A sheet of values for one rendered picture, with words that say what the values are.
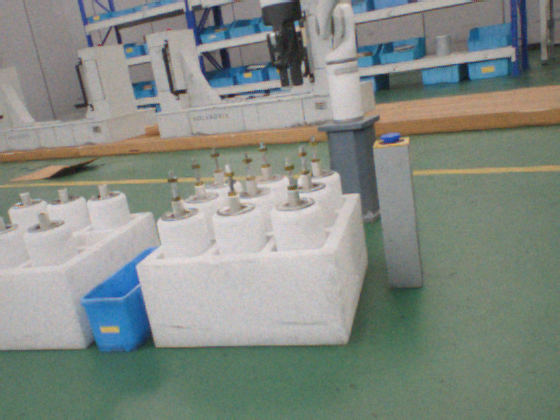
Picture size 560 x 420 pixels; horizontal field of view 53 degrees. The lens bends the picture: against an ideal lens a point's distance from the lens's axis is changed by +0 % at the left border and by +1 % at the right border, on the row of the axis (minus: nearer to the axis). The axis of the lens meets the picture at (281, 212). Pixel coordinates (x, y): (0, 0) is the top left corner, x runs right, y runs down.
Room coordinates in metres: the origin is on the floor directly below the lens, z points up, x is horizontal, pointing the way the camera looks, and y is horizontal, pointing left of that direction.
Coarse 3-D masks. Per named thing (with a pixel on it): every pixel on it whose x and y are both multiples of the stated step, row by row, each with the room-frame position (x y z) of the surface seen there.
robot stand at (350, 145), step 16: (320, 128) 1.66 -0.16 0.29; (336, 128) 1.63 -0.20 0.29; (352, 128) 1.61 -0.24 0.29; (368, 128) 1.65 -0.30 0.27; (336, 144) 1.65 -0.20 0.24; (352, 144) 1.62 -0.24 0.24; (368, 144) 1.64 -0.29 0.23; (336, 160) 1.65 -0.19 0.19; (352, 160) 1.62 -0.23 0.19; (368, 160) 1.63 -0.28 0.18; (352, 176) 1.63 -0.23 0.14; (368, 176) 1.62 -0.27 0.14; (352, 192) 1.63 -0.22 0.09; (368, 192) 1.62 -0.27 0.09; (368, 208) 1.62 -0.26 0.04
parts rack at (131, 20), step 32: (96, 0) 8.39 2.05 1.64; (192, 0) 7.11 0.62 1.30; (448, 0) 5.49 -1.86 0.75; (480, 0) 5.88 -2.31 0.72; (512, 0) 5.20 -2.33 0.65; (512, 32) 5.20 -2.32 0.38; (128, 64) 7.79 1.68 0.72; (224, 64) 7.65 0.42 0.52; (416, 64) 5.68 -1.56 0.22; (448, 64) 5.51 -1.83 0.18
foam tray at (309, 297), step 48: (336, 240) 0.97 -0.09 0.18; (144, 288) 1.02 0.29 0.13; (192, 288) 0.99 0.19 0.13; (240, 288) 0.96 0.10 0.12; (288, 288) 0.94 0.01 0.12; (336, 288) 0.91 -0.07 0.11; (192, 336) 1.00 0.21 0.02; (240, 336) 0.97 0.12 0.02; (288, 336) 0.94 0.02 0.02; (336, 336) 0.91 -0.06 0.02
